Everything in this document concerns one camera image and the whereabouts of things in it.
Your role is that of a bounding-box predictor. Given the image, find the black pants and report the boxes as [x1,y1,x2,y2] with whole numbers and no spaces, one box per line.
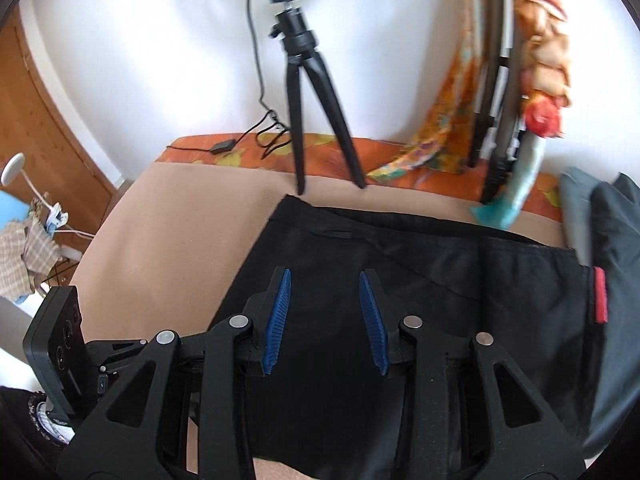
[200,195,608,480]

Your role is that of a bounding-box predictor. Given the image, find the checked cloth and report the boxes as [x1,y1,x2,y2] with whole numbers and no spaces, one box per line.
[0,197,63,306]

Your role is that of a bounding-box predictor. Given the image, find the white desk lamp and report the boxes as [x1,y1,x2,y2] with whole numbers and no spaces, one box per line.
[0,154,68,231]

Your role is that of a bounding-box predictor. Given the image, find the folded metal tripod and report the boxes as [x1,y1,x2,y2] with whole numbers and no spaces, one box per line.
[467,0,531,206]

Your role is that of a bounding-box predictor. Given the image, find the black ring light cable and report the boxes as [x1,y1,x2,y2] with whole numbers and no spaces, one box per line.
[167,0,293,163]

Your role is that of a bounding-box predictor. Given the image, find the orange patterned scarf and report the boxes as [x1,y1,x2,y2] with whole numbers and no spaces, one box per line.
[366,0,496,186]

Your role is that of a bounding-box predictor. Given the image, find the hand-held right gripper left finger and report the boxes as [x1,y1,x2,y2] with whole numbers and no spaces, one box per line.
[56,266,292,480]

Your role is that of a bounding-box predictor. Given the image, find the peach knotted scarf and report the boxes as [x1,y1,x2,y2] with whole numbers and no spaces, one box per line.
[469,0,571,228]

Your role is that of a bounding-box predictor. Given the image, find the light grey folded garment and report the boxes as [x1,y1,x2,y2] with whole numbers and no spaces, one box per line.
[558,170,601,266]

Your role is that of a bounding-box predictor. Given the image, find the wooden door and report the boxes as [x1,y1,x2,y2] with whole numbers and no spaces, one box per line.
[0,5,131,241]

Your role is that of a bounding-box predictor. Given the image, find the dark printed cloth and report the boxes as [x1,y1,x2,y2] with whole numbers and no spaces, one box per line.
[0,385,76,461]

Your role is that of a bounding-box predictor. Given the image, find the dark grey folded pants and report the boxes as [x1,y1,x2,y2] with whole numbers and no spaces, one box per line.
[580,172,640,461]

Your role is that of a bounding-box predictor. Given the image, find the small black tripod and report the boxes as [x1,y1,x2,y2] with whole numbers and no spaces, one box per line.
[264,0,368,196]

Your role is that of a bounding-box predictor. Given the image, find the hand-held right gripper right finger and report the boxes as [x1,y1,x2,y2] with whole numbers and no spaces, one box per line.
[358,268,586,480]

